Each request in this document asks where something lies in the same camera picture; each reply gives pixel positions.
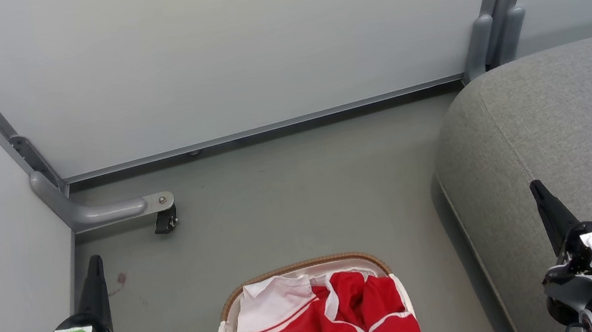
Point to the red garment with white stripes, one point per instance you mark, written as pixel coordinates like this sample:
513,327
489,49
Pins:
370,323

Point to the grey fabric sofa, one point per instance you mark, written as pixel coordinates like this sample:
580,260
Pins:
568,127

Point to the grey partition foot with caster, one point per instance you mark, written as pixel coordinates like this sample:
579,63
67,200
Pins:
105,211

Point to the grey partition bottom rail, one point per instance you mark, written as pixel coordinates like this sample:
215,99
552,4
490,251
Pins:
267,129

